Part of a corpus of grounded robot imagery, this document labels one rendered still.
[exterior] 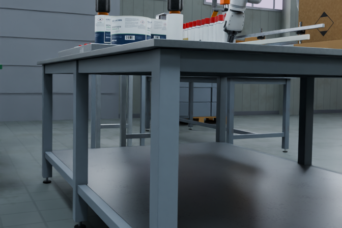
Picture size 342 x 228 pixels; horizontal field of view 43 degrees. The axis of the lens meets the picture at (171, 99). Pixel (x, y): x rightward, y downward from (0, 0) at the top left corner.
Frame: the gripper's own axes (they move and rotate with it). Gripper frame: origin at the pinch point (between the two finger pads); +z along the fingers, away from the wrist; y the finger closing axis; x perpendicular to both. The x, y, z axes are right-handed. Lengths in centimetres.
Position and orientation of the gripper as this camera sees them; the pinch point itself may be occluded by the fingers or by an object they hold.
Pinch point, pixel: (230, 39)
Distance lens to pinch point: 239.1
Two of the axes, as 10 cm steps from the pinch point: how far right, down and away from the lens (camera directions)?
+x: 3.9, 3.9, -8.4
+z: -1.6, 9.2, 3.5
